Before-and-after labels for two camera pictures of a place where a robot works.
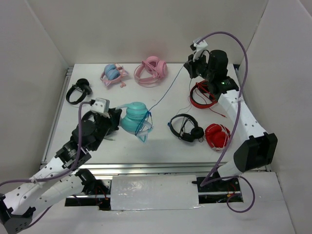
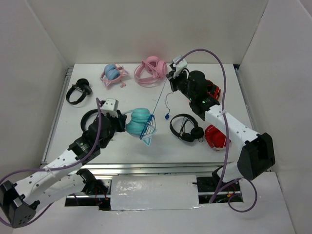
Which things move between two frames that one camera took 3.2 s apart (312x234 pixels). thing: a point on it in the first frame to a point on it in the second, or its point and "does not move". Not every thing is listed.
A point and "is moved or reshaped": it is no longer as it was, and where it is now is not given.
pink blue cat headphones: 113,73 does not move
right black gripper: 190,65 to 173,81
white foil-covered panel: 154,192 does not move
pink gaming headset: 149,72 does not move
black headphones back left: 82,85 does not move
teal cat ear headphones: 137,118 is moved or reshaped
